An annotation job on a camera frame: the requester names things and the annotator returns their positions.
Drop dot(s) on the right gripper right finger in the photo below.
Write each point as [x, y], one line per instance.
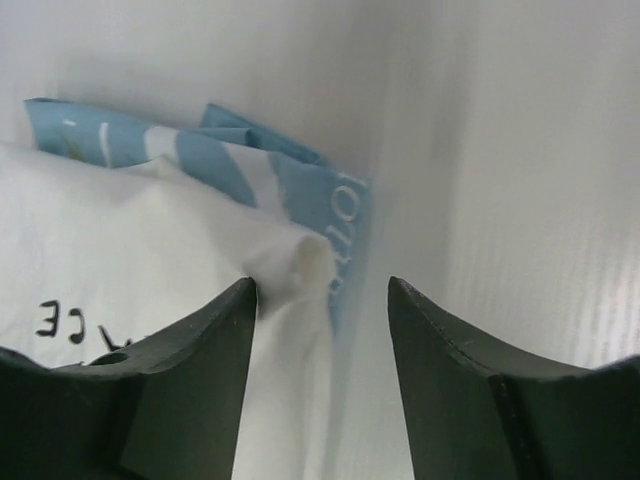
[477, 407]

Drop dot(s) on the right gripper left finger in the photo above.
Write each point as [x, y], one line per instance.
[165, 407]

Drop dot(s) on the white t shirt flower print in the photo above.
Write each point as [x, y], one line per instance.
[93, 257]

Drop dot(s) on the blue printed t shirt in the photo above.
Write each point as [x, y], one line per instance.
[248, 163]

